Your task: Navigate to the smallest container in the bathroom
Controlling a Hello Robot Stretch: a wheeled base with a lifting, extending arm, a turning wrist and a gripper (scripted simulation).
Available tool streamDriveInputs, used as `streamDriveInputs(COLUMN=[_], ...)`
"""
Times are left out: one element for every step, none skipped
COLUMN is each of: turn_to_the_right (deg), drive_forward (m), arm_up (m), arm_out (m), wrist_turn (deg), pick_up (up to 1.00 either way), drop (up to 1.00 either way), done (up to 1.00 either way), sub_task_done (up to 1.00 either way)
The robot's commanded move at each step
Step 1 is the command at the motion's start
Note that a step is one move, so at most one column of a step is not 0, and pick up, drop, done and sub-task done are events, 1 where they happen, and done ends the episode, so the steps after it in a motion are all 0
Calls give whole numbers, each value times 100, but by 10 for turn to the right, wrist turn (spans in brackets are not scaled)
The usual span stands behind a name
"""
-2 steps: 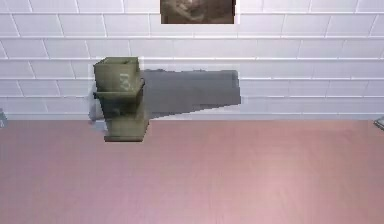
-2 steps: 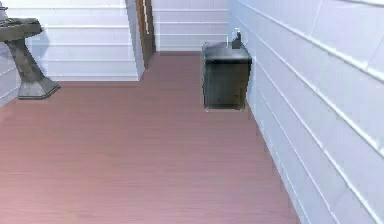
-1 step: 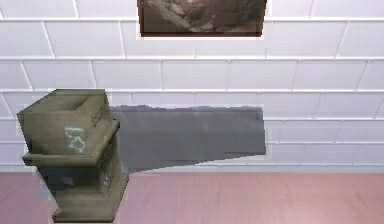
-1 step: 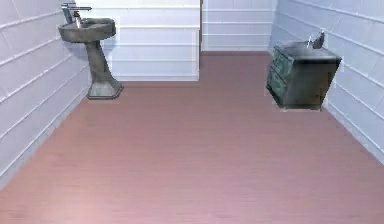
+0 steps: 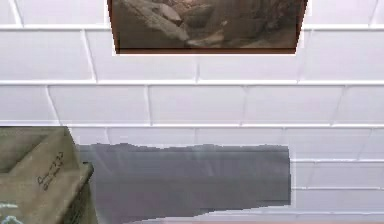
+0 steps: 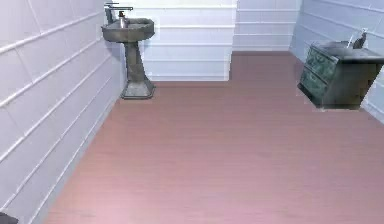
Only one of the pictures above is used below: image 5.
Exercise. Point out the tan cardboard box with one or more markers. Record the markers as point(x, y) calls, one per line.
point(43, 180)

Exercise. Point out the brown framed wall picture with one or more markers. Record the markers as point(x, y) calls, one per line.
point(206, 26)

